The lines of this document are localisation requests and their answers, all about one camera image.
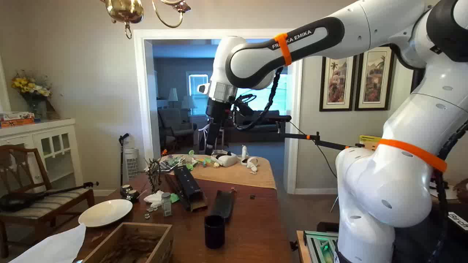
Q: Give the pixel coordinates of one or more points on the white round plate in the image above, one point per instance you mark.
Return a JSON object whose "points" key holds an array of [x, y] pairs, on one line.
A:
{"points": [[104, 212]]}

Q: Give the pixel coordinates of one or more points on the white small toy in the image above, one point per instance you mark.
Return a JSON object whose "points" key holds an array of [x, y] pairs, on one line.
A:
{"points": [[251, 166]]}

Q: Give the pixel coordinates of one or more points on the brass chandelier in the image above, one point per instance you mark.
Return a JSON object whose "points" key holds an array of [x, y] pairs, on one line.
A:
{"points": [[126, 9]]}

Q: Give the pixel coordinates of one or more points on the wide framed picture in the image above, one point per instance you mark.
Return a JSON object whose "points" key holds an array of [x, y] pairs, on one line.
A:
{"points": [[374, 78]]}

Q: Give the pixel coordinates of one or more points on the white door frame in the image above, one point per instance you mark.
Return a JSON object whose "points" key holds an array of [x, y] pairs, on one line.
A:
{"points": [[140, 97]]}

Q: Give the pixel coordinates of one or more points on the wooden dining chair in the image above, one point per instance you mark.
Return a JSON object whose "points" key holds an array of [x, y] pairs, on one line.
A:
{"points": [[19, 166]]}

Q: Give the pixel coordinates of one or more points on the white glass-door cabinet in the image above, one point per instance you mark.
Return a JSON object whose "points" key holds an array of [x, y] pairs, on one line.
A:
{"points": [[29, 141]]}

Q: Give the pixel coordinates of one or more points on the black small gadget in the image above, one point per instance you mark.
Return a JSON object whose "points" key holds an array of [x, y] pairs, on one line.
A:
{"points": [[130, 193]]}

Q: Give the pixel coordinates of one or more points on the long black box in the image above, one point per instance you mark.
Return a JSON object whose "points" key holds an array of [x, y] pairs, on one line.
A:
{"points": [[189, 188]]}

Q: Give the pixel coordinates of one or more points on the small glass jar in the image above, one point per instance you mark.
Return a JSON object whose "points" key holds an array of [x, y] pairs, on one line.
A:
{"points": [[167, 208]]}

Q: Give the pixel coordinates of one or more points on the yellow flowers in vase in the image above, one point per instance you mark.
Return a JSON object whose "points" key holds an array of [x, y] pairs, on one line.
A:
{"points": [[31, 93]]}

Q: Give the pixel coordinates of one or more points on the open wooden box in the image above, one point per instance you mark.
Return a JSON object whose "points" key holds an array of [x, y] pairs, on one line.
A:
{"points": [[146, 231]]}

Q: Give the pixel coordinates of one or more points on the black cup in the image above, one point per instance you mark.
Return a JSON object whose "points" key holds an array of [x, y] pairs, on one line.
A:
{"points": [[213, 233]]}

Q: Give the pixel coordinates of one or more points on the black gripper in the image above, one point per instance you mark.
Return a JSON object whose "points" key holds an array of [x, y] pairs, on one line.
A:
{"points": [[215, 122]]}

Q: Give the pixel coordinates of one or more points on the green small wrapper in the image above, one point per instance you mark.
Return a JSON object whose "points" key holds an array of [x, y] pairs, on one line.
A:
{"points": [[174, 198]]}

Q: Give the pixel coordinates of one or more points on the beige woven table runner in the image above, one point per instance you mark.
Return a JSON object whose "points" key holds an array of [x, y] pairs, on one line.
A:
{"points": [[234, 176]]}

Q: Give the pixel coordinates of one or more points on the orange patterned cloth stack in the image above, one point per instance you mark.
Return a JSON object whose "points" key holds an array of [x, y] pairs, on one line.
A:
{"points": [[16, 120]]}

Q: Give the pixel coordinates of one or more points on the crumpled white napkin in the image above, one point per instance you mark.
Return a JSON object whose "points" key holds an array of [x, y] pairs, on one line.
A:
{"points": [[155, 198]]}

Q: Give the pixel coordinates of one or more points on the wooden base board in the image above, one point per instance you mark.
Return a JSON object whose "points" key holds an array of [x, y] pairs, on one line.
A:
{"points": [[301, 249]]}

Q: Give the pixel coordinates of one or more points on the black camera boom rod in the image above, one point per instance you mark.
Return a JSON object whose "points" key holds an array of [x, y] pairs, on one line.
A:
{"points": [[330, 144]]}

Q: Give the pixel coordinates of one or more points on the white rounded toy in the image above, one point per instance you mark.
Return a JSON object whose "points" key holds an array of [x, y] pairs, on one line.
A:
{"points": [[227, 161]]}

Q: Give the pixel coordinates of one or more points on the grey armchair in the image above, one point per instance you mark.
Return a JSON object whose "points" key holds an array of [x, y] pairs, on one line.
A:
{"points": [[174, 126]]}

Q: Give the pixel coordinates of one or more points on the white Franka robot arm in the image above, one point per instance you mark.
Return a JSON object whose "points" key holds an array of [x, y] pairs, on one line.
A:
{"points": [[389, 195]]}

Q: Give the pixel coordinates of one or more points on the aluminium base frame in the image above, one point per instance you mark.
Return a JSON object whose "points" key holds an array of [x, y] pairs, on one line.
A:
{"points": [[322, 246]]}

